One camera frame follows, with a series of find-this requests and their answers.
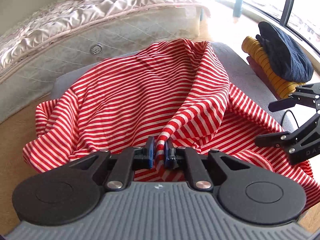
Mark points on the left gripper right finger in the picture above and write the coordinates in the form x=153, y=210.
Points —
x=189, y=161

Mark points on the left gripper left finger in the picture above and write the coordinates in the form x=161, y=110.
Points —
x=130, y=160

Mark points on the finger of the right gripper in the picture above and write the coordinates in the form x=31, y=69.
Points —
x=282, y=104
x=278, y=140

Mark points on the red white striped shirt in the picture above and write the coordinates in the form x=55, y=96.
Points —
x=176, y=90

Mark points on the dark navy folded garment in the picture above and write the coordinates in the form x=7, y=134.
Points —
x=286, y=58

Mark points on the maroon folded garment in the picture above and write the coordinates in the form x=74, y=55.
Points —
x=262, y=76

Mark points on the yellow striped folded garment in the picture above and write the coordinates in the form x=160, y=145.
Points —
x=254, y=49

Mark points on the white quilted mattress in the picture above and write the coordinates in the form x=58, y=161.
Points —
x=33, y=77

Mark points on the pink satin bed sheet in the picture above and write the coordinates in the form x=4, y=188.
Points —
x=64, y=17

